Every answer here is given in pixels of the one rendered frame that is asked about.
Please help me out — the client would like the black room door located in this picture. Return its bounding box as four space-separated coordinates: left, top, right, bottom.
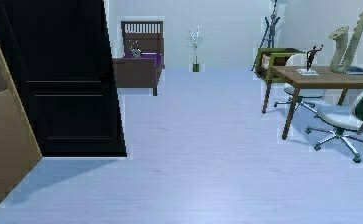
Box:
0 0 128 158

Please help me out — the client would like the beige saxophone sculpture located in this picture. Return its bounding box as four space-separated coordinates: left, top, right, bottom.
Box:
328 0 363 75

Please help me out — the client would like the green armchair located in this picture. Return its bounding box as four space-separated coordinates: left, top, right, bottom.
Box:
254 47 306 81

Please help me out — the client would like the dark figure statuette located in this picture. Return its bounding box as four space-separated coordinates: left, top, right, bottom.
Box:
296 44 324 76

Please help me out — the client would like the dark grey coat stand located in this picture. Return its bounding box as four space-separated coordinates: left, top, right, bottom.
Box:
251 0 281 72

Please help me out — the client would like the brown wooden bed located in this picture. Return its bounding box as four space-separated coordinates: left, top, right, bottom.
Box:
112 20 166 97

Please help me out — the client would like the white and green office chair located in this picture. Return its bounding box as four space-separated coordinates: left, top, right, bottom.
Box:
304 87 363 164

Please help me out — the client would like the grey alarm clock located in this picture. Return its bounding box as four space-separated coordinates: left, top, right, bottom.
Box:
129 40 143 59

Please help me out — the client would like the pale plant in green pot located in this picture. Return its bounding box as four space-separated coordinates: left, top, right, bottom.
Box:
187 26 207 73

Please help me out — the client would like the blue book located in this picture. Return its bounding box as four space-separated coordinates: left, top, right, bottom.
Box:
344 66 363 76

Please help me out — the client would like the brown wooden desk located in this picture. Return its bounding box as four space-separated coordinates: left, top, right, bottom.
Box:
261 65 363 141

